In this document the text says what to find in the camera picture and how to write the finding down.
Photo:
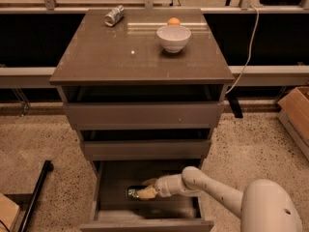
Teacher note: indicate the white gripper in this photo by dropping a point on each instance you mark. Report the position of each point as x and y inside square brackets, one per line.
[161, 187]

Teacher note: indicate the metal railing frame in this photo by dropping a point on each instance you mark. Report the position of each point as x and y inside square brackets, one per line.
[34, 33]

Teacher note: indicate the orange fruit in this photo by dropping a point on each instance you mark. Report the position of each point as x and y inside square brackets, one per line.
[173, 21]

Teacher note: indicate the wooden crate at right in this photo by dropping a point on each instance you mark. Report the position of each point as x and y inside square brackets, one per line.
[294, 116]

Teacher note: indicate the green soda can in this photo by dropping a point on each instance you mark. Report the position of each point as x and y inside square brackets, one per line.
[132, 192]

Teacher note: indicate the middle grey drawer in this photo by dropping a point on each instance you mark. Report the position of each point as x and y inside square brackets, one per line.
[145, 150]

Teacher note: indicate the black pole on floor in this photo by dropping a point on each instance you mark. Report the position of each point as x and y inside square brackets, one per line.
[46, 168]

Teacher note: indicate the wooden box at left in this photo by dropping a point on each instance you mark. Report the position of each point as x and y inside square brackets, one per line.
[9, 212]

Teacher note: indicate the bottom grey open drawer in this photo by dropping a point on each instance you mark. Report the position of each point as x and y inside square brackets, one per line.
[114, 211]

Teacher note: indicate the silver soda can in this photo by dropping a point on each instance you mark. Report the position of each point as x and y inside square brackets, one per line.
[114, 16]

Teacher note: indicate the grey drawer cabinet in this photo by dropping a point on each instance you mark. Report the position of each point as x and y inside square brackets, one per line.
[126, 64]

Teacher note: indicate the top grey drawer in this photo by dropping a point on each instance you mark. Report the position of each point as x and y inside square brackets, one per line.
[143, 116]

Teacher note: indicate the white ceramic bowl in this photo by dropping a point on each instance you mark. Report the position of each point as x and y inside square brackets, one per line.
[173, 38]

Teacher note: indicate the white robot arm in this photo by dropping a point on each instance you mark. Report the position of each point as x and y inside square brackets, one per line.
[264, 206]

